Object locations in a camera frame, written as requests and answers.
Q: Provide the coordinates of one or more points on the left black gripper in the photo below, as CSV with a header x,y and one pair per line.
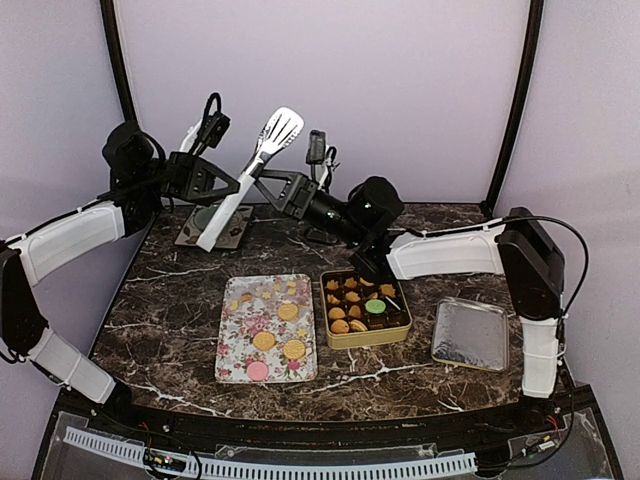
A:
x,y
189,177

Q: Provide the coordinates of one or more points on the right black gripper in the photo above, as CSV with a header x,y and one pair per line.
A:
x,y
298,191

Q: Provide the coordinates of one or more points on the metal serving tongs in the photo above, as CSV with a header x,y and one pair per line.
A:
x,y
282,128

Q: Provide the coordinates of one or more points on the brown round cookie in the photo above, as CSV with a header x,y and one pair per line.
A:
x,y
336,313

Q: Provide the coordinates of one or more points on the green macaron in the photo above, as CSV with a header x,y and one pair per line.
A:
x,y
375,306

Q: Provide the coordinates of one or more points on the chocolate chip cookie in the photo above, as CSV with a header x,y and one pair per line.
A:
x,y
340,327

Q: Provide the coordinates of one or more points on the round waffle cookie bottom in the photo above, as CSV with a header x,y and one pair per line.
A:
x,y
357,326

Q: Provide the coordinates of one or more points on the black sandwich cookie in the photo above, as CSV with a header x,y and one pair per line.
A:
x,y
392,302

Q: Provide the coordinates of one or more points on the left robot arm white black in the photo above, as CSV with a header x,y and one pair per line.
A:
x,y
28,258

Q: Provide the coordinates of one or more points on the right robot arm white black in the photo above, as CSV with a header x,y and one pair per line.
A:
x,y
516,246

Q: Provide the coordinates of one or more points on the green ceramic bowl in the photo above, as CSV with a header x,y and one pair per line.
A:
x,y
203,216

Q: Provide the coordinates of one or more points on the gold cookie tin box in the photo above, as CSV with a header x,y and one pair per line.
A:
x,y
361,313

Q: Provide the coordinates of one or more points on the floral rectangular tray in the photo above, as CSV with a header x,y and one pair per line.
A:
x,y
250,306

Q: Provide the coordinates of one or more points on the pink macaron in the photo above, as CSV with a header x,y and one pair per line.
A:
x,y
258,371

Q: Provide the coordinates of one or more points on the silver tin lid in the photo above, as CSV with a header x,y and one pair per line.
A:
x,y
471,334

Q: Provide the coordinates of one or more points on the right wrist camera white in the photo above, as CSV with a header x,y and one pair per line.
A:
x,y
322,160

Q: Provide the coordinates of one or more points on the left black frame post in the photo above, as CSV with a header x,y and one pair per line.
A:
x,y
120,60

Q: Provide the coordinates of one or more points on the black frame post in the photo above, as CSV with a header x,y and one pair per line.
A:
x,y
526,66
120,60

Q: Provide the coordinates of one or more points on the right black frame post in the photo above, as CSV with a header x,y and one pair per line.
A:
x,y
526,66

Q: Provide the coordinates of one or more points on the white cable duct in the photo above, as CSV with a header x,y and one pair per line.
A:
x,y
260,463

